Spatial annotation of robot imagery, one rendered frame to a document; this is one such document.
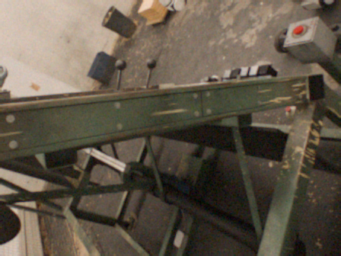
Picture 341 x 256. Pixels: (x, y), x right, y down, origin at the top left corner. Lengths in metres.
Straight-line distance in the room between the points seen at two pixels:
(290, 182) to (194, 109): 0.59
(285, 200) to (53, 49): 5.94
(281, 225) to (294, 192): 0.13
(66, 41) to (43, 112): 6.05
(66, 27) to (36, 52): 0.92
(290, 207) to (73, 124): 0.89
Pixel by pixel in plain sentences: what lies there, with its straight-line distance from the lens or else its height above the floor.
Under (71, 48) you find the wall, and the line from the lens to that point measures 6.61.
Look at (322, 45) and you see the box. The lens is 1.33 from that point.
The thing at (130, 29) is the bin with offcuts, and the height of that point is 0.11.
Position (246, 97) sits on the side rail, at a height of 1.18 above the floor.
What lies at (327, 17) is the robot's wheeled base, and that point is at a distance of 2.39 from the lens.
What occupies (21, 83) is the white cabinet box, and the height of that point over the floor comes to 1.59.
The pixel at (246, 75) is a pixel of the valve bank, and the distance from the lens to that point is 1.60.
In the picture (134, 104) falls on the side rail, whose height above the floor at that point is 1.56.
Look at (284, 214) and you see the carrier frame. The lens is 1.20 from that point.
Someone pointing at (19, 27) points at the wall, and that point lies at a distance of 6.53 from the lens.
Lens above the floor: 1.84
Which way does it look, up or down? 26 degrees down
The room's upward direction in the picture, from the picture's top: 63 degrees counter-clockwise
